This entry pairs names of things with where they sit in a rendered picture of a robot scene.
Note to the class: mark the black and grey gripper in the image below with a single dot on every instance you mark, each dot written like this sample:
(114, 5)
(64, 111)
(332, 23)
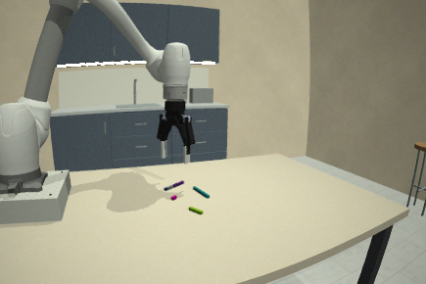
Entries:
(170, 119)

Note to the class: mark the turquoise rod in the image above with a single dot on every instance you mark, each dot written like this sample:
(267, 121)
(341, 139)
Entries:
(201, 192)

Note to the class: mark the lime green rod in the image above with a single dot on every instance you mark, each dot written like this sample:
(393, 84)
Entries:
(195, 210)

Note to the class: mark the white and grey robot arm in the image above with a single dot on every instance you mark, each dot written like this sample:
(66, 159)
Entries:
(21, 139)

